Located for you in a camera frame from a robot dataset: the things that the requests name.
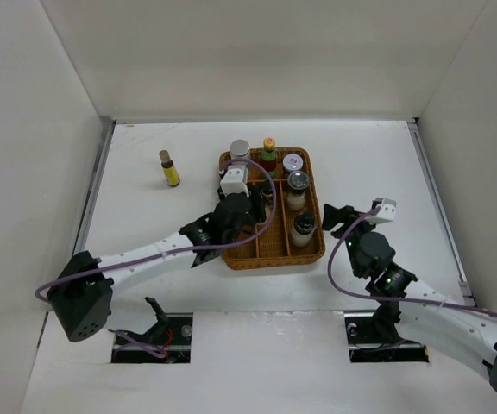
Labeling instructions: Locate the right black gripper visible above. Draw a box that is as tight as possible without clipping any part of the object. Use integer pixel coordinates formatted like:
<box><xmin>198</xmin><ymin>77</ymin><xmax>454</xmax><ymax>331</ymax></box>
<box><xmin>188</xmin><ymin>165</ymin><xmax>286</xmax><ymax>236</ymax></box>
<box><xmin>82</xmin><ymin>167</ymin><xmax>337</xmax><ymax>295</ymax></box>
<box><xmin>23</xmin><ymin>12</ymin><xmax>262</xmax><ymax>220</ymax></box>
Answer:
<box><xmin>322</xmin><ymin>203</ymin><xmax>381</xmax><ymax>278</ymax></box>

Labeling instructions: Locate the small dark spice jar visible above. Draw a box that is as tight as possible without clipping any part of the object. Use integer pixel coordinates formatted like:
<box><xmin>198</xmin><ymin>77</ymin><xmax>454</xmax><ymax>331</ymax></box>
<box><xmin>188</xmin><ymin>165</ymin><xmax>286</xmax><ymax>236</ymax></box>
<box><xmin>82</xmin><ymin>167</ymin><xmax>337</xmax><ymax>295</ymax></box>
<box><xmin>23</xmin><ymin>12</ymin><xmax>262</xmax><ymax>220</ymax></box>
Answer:
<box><xmin>260</xmin><ymin>181</ymin><xmax>274</xmax><ymax>204</ymax></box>

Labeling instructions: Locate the red sauce bottle green label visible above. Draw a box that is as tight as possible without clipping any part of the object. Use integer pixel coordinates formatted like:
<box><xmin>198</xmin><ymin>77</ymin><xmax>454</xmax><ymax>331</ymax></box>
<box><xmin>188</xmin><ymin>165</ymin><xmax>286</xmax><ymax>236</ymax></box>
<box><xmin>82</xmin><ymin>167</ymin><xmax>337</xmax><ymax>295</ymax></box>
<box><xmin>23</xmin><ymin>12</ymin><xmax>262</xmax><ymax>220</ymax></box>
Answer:
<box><xmin>260</xmin><ymin>137</ymin><xmax>277</xmax><ymax>179</ymax></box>

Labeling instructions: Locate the salt shaker silver cap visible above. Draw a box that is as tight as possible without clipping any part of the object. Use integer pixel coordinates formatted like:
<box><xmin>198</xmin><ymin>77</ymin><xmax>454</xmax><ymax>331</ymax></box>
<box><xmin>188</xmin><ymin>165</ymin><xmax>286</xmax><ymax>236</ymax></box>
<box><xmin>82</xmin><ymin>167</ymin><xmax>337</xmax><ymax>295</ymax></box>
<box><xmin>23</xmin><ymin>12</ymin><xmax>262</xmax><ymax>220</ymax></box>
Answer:
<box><xmin>286</xmin><ymin>171</ymin><xmax>310</xmax><ymax>211</ymax></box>

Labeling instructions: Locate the white bottle black cap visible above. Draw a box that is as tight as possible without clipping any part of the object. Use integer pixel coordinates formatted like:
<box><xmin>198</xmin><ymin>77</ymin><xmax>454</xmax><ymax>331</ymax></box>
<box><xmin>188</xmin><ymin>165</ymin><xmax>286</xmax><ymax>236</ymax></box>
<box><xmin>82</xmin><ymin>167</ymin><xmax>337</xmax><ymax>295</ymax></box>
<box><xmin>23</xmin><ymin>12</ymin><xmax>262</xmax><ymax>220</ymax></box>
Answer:
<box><xmin>289</xmin><ymin>212</ymin><xmax>316</xmax><ymax>248</ymax></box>

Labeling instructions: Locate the jar with red white lid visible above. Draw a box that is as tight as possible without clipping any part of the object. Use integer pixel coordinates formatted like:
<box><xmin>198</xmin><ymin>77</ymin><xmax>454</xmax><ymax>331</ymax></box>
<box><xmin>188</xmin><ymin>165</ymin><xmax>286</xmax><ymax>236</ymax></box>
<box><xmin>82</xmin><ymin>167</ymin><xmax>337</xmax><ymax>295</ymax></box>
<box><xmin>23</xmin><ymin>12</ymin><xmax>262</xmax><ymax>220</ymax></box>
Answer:
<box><xmin>282</xmin><ymin>153</ymin><xmax>304</xmax><ymax>177</ymax></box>

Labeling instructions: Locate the white jar silver lid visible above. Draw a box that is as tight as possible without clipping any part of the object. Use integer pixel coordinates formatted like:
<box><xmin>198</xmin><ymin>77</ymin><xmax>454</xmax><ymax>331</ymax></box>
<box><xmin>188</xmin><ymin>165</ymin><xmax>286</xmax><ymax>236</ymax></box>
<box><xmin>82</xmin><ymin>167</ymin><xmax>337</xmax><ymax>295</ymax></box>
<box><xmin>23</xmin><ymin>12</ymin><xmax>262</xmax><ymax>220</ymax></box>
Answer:
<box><xmin>230</xmin><ymin>139</ymin><xmax>251</xmax><ymax>160</ymax></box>

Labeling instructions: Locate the brown bottle yellow label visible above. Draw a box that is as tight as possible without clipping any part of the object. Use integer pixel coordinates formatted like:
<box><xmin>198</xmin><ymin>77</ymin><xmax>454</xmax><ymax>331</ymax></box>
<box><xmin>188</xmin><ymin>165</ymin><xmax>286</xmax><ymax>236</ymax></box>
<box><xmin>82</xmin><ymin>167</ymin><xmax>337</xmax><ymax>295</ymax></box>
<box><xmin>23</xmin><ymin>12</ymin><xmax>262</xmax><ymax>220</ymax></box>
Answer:
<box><xmin>159</xmin><ymin>150</ymin><xmax>180</xmax><ymax>187</ymax></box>

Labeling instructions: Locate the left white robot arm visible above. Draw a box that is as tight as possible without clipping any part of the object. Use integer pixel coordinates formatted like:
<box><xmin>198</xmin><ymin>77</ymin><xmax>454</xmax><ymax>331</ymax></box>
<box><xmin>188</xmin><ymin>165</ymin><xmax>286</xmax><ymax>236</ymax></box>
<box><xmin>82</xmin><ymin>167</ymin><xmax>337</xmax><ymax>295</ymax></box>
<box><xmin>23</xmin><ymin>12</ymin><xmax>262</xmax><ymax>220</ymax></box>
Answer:
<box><xmin>47</xmin><ymin>184</ymin><xmax>266</xmax><ymax>342</ymax></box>

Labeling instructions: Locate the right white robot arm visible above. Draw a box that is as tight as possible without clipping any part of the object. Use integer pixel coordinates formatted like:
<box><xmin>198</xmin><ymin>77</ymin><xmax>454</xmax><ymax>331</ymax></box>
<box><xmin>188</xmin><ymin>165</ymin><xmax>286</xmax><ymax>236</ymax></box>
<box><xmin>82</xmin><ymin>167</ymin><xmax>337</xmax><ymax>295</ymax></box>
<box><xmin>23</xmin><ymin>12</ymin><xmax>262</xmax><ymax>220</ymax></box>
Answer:
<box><xmin>322</xmin><ymin>198</ymin><xmax>497</xmax><ymax>393</ymax></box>

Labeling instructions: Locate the brown wicker divided tray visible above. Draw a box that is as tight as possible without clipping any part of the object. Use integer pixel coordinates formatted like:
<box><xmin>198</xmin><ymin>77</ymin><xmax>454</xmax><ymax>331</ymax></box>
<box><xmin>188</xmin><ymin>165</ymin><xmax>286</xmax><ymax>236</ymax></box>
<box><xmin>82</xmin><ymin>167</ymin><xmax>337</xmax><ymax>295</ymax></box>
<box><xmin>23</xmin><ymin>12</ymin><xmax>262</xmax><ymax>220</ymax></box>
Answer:
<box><xmin>222</xmin><ymin>147</ymin><xmax>325</xmax><ymax>270</ymax></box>

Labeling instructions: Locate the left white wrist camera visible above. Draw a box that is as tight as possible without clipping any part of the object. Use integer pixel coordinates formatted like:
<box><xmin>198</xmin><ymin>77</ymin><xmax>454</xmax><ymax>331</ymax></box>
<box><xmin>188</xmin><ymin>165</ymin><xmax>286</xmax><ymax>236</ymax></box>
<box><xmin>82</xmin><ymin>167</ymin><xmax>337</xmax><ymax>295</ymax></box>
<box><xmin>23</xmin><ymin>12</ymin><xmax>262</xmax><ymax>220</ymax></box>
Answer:
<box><xmin>220</xmin><ymin>165</ymin><xmax>249</xmax><ymax>196</ymax></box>

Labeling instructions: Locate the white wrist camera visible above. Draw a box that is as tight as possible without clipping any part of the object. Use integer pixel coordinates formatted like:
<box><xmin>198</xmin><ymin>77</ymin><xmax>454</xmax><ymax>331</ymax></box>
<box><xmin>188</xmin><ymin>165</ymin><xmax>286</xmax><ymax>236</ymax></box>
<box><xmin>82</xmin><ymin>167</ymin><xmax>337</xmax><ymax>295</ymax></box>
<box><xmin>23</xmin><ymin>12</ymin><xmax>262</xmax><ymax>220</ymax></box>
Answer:
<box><xmin>368</xmin><ymin>198</ymin><xmax>397</xmax><ymax>224</ymax></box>
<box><xmin>220</xmin><ymin>165</ymin><xmax>249</xmax><ymax>196</ymax></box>

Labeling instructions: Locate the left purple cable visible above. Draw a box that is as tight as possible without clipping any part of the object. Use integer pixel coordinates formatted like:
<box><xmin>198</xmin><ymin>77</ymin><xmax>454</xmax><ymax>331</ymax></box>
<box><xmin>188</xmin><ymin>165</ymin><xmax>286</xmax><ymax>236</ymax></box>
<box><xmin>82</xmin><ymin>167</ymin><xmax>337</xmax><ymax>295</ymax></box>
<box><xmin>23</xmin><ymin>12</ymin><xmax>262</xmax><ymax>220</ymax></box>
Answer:
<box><xmin>35</xmin><ymin>157</ymin><xmax>278</xmax><ymax>303</ymax></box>

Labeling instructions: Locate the purple cable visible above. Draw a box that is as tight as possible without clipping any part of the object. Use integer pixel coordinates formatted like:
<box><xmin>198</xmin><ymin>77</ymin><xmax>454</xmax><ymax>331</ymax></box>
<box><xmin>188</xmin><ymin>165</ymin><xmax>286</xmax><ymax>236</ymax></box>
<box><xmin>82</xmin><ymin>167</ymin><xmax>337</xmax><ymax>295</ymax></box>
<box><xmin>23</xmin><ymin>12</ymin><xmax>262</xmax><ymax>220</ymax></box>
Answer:
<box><xmin>326</xmin><ymin>206</ymin><xmax>497</xmax><ymax>327</ymax></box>
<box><xmin>35</xmin><ymin>157</ymin><xmax>278</xmax><ymax>303</ymax></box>

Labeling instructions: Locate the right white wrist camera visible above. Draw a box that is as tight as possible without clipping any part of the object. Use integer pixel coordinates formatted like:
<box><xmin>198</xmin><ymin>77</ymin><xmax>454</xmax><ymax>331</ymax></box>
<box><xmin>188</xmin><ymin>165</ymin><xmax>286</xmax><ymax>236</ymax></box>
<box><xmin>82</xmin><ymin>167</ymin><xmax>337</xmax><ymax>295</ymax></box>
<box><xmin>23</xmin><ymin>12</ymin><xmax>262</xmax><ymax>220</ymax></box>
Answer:
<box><xmin>368</xmin><ymin>198</ymin><xmax>397</xmax><ymax>224</ymax></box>

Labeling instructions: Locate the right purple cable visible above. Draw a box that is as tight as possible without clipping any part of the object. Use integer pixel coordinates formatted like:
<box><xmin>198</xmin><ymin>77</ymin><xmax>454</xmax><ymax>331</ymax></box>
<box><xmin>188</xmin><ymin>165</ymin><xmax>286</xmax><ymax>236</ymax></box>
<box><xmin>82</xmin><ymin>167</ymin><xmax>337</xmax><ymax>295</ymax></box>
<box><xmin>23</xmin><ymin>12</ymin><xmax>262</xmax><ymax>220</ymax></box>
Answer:
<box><xmin>326</xmin><ymin>206</ymin><xmax>497</xmax><ymax>327</ymax></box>

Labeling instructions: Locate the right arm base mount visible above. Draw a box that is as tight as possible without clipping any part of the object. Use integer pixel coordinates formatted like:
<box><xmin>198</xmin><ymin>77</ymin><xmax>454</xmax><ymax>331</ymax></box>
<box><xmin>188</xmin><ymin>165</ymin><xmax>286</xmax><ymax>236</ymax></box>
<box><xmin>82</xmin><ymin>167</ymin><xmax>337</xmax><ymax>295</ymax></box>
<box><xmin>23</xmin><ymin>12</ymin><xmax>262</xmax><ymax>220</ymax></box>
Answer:
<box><xmin>343</xmin><ymin>305</ymin><xmax>430</xmax><ymax>363</ymax></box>

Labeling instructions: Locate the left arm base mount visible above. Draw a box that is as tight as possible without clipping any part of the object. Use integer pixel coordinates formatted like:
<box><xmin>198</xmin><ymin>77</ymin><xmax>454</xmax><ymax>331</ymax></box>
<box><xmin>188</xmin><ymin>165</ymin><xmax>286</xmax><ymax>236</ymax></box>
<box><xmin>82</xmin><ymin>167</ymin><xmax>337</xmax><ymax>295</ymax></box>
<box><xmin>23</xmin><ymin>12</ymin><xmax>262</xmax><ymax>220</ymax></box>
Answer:
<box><xmin>110</xmin><ymin>297</ymin><xmax>194</xmax><ymax>364</ymax></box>

